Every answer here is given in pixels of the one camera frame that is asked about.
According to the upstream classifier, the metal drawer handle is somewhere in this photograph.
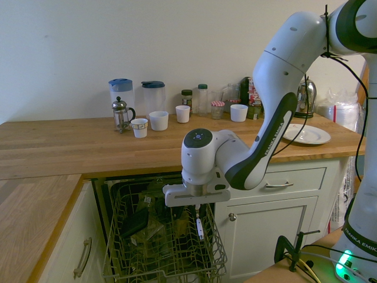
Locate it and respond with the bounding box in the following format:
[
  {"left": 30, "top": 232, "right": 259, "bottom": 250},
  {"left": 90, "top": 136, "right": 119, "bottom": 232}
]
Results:
[{"left": 264, "top": 181, "right": 295, "bottom": 189}]

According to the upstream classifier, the clear glass container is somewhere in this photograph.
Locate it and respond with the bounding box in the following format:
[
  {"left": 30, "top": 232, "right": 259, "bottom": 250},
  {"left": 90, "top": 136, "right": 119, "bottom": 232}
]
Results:
[{"left": 130, "top": 219, "right": 166, "bottom": 258}]

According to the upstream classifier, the large glass jar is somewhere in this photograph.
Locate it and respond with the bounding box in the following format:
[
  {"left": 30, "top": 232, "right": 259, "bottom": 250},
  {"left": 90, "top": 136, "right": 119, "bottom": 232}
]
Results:
[{"left": 221, "top": 83, "right": 242, "bottom": 113}]

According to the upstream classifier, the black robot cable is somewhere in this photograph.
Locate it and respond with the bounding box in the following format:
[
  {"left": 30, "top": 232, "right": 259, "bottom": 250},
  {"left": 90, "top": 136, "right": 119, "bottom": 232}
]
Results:
[{"left": 272, "top": 4, "right": 377, "bottom": 181}]

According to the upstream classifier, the built-in dishwasher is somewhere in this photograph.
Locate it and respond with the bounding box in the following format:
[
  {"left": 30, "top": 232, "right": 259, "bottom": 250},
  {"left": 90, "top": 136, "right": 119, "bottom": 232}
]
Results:
[{"left": 90, "top": 172, "right": 228, "bottom": 283}]

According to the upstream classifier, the white dinner plate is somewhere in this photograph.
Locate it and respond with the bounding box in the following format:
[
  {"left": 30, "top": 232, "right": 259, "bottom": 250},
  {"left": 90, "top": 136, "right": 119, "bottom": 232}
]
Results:
[{"left": 282, "top": 123, "right": 332, "bottom": 146}]

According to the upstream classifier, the brass bar handle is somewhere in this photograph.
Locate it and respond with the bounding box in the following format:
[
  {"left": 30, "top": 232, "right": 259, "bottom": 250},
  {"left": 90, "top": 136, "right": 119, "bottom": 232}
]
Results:
[{"left": 72, "top": 236, "right": 93, "bottom": 280}]

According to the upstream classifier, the wide white cup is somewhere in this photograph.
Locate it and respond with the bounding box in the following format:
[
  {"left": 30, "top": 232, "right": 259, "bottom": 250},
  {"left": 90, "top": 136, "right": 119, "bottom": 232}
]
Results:
[{"left": 148, "top": 110, "right": 170, "bottom": 132}]

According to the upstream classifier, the red and white packet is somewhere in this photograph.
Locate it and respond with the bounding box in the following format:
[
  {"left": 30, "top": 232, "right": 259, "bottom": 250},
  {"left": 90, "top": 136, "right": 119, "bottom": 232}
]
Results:
[{"left": 247, "top": 77, "right": 263, "bottom": 107}]

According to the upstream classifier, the white cabinet with bar handle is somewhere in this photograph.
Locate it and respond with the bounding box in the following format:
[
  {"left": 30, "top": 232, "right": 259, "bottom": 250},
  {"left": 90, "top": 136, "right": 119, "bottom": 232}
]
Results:
[{"left": 37, "top": 179, "right": 114, "bottom": 283}]

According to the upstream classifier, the water filter jug, light-blue lid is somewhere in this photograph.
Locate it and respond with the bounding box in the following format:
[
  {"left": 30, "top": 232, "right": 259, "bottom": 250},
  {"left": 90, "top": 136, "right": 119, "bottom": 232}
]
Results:
[{"left": 108, "top": 78, "right": 135, "bottom": 119}]

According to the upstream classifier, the clear jug, dark-blue lid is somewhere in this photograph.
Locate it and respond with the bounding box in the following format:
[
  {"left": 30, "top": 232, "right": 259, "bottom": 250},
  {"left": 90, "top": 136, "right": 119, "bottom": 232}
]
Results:
[{"left": 140, "top": 80, "right": 167, "bottom": 119}]

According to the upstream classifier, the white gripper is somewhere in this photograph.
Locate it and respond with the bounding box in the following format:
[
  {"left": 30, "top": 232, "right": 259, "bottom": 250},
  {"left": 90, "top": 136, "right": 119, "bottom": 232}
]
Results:
[{"left": 162, "top": 182, "right": 232, "bottom": 221}]

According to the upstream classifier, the bag of disposable plates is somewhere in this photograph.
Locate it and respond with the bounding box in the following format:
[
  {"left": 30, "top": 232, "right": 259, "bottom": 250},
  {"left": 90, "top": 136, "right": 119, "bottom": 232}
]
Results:
[{"left": 315, "top": 87, "right": 365, "bottom": 134}]

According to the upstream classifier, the grey cable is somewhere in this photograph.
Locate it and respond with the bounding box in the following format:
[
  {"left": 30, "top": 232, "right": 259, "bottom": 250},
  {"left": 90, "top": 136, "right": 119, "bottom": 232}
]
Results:
[{"left": 299, "top": 250, "right": 366, "bottom": 283}]

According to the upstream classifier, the black plastic container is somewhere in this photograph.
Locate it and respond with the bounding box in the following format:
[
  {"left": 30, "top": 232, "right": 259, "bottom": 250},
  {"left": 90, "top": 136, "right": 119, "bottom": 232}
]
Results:
[{"left": 120, "top": 207, "right": 150, "bottom": 240}]

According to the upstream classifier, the black clamp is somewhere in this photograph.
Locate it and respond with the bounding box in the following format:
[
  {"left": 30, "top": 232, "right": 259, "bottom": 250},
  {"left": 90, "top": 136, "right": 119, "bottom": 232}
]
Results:
[{"left": 273, "top": 229, "right": 322, "bottom": 274}]

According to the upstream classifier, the white cabinet with knob door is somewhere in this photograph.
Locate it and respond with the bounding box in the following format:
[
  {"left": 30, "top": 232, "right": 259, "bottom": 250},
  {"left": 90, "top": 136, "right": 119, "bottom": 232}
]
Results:
[{"left": 213, "top": 157, "right": 352, "bottom": 281}]

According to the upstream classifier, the spice jar with dark lid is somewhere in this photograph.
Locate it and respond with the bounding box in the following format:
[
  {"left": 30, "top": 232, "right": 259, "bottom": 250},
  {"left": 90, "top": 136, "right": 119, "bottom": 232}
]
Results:
[{"left": 180, "top": 89, "right": 193, "bottom": 114}]

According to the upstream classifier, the narrow white cup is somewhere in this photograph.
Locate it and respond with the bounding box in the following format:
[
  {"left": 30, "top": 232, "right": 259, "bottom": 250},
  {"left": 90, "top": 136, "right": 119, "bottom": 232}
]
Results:
[{"left": 175, "top": 104, "right": 191, "bottom": 124}]

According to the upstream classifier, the wire dishwasher rack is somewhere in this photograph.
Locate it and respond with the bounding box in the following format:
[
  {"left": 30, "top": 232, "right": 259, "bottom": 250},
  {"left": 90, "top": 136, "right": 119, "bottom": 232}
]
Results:
[{"left": 102, "top": 181, "right": 229, "bottom": 283}]

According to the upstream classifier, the stainless steel kettle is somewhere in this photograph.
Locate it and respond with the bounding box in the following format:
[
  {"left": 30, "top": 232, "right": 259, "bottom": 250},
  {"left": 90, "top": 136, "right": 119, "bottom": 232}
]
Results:
[{"left": 294, "top": 74, "right": 318, "bottom": 120}]

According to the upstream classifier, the glass bottle with green lid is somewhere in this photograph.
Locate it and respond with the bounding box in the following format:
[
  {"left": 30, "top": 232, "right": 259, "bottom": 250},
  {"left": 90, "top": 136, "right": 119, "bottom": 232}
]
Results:
[{"left": 197, "top": 83, "right": 209, "bottom": 117}]

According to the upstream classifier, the jar with red-check lid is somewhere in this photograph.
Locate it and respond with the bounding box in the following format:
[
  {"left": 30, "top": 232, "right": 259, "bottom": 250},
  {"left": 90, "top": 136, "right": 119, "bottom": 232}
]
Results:
[{"left": 210, "top": 100, "right": 226, "bottom": 120}]

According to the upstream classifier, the green box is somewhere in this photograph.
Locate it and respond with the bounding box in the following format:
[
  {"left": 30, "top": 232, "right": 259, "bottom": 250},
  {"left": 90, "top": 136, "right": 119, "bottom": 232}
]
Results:
[{"left": 246, "top": 104, "right": 265, "bottom": 120}]

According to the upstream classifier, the yellow cable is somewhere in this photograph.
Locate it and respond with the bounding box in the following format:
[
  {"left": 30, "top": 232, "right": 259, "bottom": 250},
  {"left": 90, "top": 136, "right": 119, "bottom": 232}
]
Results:
[{"left": 296, "top": 255, "right": 318, "bottom": 283}]

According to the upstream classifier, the small patterned paper cup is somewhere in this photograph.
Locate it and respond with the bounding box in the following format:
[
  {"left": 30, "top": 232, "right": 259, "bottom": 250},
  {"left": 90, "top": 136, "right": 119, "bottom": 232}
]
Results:
[{"left": 130, "top": 118, "right": 149, "bottom": 139}]

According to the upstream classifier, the glass french press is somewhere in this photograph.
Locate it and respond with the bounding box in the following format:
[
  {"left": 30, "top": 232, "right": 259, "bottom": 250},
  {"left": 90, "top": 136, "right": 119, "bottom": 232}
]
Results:
[{"left": 111, "top": 96, "right": 137, "bottom": 134}]

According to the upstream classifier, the clear plastic bag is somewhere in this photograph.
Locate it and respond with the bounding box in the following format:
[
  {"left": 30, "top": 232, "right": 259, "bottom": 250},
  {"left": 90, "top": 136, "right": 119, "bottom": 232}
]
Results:
[{"left": 328, "top": 155, "right": 359, "bottom": 234}]

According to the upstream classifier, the dark green bottle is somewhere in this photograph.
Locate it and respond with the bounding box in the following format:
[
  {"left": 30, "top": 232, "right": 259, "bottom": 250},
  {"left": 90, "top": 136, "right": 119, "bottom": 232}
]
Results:
[{"left": 240, "top": 76, "right": 252, "bottom": 107}]

